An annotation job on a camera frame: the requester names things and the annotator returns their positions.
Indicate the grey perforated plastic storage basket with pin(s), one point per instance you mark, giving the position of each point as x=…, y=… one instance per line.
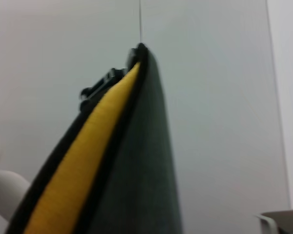
x=268, y=219

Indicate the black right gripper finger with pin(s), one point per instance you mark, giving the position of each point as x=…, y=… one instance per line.
x=100, y=86

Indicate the yellow and grey towel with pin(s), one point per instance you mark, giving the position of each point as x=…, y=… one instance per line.
x=141, y=170

